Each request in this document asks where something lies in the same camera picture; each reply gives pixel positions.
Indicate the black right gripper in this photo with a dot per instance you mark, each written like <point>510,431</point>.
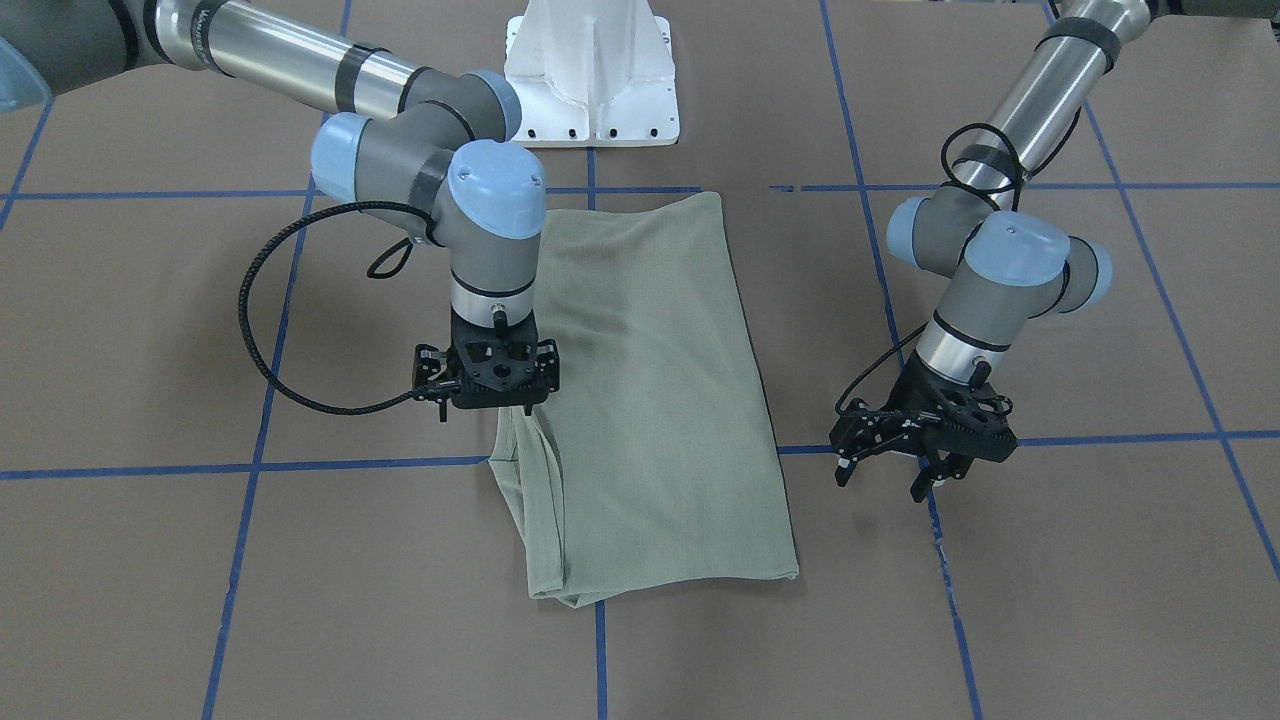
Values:
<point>429,366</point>

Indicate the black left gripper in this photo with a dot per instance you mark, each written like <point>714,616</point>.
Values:
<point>912,394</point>

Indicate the sage green t-shirt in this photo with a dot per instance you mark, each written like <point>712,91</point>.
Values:
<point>654,462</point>

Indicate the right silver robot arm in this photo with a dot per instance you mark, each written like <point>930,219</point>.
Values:
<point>417,148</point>

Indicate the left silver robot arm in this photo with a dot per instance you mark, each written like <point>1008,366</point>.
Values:
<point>1003,266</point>

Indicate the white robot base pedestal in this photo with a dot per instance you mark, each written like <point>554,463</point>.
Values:
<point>592,74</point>

